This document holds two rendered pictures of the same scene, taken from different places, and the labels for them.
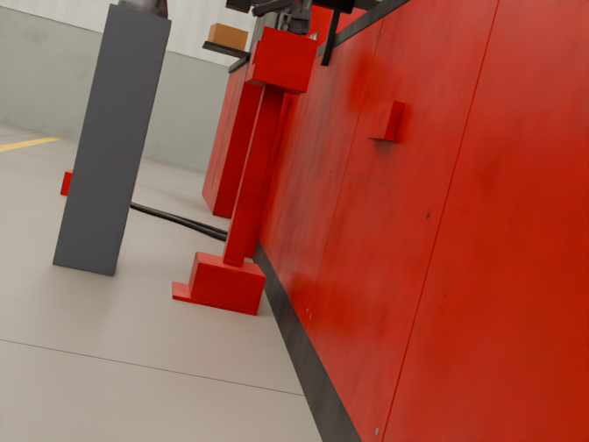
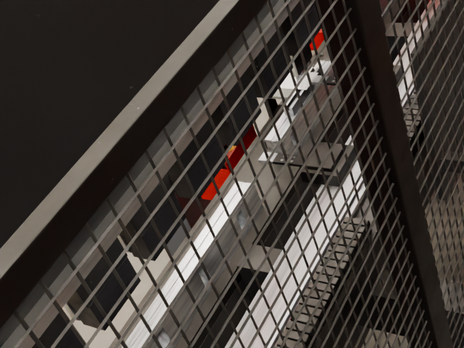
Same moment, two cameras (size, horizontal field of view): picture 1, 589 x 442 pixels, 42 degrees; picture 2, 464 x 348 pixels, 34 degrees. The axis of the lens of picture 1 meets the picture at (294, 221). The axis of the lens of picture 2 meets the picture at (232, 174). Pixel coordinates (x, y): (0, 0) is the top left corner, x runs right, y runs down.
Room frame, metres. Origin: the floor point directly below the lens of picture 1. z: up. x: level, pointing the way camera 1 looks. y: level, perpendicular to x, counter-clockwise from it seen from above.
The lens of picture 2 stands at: (1.02, -1.47, 2.27)
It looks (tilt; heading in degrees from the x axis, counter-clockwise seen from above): 37 degrees down; 52
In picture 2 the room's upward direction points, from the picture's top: 23 degrees counter-clockwise
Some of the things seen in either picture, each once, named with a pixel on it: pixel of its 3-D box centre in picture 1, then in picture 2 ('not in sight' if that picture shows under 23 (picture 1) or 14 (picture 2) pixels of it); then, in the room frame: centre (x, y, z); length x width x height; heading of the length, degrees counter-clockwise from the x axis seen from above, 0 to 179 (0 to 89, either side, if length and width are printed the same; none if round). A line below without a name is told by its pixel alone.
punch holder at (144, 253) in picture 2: not in sight; (143, 211); (1.71, -0.24, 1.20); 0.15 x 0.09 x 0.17; 8
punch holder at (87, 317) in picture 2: not in sight; (93, 277); (1.51, -0.27, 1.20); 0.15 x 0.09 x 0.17; 8
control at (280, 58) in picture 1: (281, 57); (226, 161); (2.30, 0.15, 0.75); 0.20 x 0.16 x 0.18; 11
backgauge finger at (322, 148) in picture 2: not in sight; (302, 159); (2.15, -0.33, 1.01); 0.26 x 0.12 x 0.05; 98
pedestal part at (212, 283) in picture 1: (216, 281); not in sight; (2.29, 0.18, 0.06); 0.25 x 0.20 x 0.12; 101
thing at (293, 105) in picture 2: not in sight; (302, 90); (2.44, -0.13, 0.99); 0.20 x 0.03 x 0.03; 8
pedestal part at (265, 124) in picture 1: (252, 176); not in sight; (2.30, 0.15, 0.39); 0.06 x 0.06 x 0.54; 11
